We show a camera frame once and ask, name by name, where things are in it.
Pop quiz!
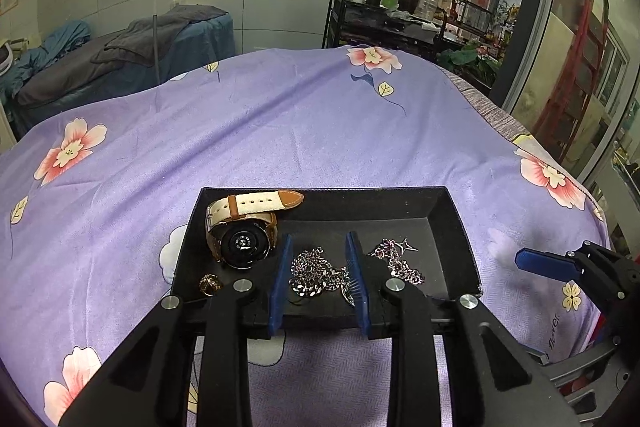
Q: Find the black rectangular box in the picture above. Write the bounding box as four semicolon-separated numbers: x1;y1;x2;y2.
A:
170;186;483;334

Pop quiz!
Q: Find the silver chunky chain necklace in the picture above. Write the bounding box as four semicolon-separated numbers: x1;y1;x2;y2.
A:
290;247;357;306

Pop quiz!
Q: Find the dark blue massage bed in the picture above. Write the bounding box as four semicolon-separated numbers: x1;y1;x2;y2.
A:
0;4;236;142

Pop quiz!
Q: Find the silver star pendant chain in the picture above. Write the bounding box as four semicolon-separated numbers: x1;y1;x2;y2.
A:
369;236;426;286

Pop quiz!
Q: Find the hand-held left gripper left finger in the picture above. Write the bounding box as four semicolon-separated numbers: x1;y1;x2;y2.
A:
57;234;294;427

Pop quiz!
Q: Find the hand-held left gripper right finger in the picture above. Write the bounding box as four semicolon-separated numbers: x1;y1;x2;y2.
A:
345;231;583;427

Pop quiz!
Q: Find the green potted plant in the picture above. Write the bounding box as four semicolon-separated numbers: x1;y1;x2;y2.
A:
440;44;504;84

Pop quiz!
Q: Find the purple floral blanket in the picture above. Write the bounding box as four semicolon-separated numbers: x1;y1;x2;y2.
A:
0;46;608;427

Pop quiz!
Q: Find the red metal hand truck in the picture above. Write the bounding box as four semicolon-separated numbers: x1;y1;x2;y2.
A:
532;0;612;164

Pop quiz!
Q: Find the blue crumpled cloth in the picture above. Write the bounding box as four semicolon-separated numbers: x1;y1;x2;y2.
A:
0;21;92;98

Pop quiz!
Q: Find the wristwatch with cream leather strap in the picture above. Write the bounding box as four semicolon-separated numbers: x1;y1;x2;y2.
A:
206;189;305;269

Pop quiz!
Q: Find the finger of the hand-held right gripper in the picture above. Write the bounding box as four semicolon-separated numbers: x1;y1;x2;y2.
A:
515;242;640;313

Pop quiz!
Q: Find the black trolley cart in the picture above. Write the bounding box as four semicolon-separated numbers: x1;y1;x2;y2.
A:
322;0;449;64

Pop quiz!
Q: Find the grey folded blanket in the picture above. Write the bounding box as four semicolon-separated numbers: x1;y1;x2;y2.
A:
17;5;229;108

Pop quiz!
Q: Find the gold rhinestone ring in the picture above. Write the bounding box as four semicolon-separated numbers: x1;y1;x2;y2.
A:
199;273;224;297

